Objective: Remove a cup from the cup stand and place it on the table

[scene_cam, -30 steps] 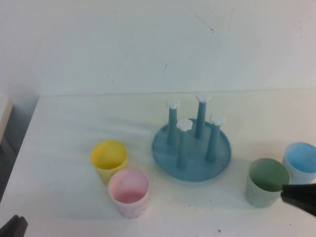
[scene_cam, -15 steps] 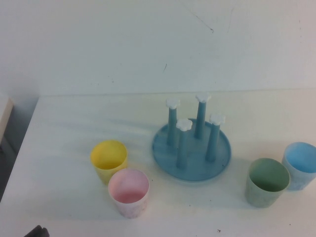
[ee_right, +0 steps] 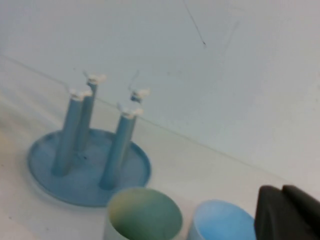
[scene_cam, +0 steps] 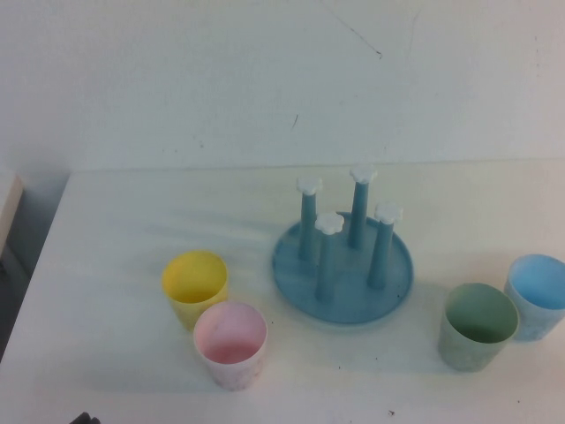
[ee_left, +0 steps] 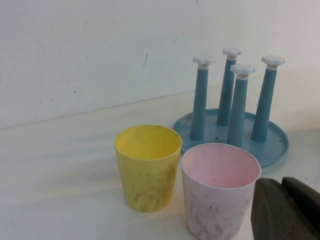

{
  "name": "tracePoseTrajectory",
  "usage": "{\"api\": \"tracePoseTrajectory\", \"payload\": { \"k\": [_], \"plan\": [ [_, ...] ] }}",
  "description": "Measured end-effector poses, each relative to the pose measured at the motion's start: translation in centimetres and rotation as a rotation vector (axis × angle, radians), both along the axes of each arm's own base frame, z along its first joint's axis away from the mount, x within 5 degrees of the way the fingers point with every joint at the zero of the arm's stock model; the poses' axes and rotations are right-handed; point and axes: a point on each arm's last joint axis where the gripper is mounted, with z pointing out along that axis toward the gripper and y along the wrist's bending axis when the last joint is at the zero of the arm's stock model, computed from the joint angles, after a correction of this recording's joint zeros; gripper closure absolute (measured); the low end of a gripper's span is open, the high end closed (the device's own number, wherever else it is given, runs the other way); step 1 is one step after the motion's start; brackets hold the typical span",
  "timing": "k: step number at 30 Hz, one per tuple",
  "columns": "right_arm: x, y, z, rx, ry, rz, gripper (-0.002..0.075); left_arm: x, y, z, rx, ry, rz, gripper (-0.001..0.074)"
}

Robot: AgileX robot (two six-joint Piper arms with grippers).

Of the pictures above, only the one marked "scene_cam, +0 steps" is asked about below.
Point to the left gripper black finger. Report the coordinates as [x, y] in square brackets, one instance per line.
[95, 420]
[82, 419]

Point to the yellow plastic cup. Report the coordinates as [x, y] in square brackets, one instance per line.
[194, 278]

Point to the blue cup stand white caps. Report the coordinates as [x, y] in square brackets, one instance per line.
[348, 296]

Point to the beige furniture edge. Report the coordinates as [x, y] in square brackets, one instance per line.
[9, 207]

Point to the pink plastic cup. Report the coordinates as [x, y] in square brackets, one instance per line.
[229, 335]

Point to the blue plastic cup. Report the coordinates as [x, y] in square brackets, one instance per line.
[536, 287]

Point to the green plastic cup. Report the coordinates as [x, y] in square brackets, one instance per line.
[476, 318]

